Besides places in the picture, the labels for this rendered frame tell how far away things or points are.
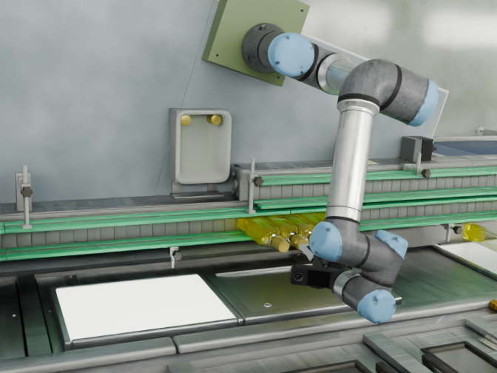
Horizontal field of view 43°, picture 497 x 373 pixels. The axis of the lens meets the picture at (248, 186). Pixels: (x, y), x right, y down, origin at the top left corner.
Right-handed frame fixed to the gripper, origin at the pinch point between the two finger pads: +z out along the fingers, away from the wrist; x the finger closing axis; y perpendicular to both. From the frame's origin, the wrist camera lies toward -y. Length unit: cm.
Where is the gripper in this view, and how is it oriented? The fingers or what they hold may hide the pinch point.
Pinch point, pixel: (299, 257)
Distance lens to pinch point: 168.5
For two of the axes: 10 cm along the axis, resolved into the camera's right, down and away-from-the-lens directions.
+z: -3.8, -2.2, 9.0
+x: 0.4, -9.7, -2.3
